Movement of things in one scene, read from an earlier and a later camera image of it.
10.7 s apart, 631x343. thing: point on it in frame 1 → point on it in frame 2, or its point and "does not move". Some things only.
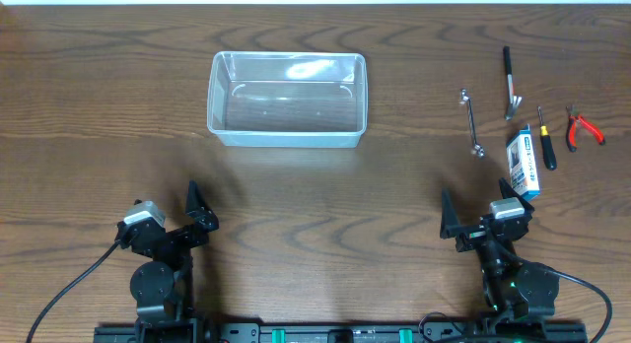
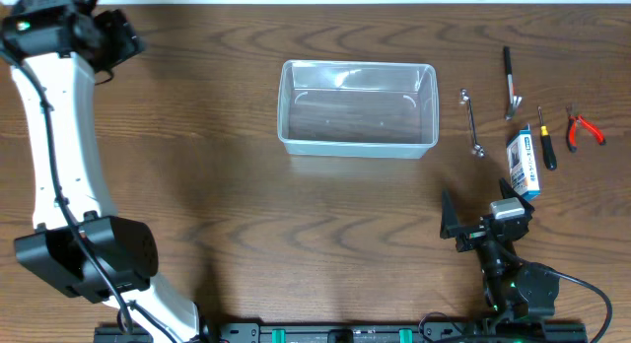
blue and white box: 523,166 does not move
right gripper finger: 508,191 does not move
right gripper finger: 449,216 does not move
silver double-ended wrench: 477,149 does not move
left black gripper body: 185,243 → 116,43
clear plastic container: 284,99 → 360,109
